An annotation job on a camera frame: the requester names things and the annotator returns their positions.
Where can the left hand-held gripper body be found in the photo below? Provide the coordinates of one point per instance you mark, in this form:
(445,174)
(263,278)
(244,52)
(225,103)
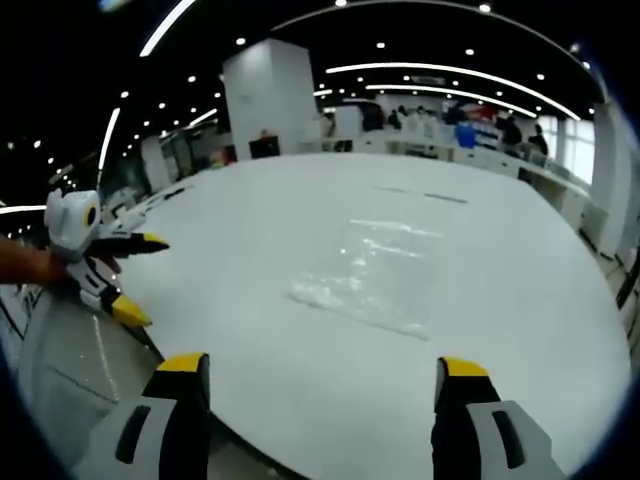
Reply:
(70,220)

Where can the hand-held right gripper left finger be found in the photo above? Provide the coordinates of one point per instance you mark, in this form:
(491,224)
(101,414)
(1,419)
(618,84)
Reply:
(150,440)

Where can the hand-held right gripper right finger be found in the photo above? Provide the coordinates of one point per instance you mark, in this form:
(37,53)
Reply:
(500,440)

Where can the clear resealable plastic bag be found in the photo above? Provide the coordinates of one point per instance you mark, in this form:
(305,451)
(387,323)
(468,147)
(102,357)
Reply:
(370,280)

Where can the dark pen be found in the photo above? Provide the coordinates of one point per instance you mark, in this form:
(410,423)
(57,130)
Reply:
(172,192)

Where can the black monitor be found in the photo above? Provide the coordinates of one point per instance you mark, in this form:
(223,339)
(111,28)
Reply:
(264,148)

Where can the white square pillar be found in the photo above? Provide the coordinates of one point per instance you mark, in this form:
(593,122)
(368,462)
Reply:
(272,97)

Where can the dark thin strip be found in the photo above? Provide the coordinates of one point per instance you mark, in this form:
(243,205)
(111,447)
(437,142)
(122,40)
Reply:
(425,195)

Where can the red and blue banner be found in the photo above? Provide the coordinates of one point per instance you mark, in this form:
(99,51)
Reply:
(472,111)

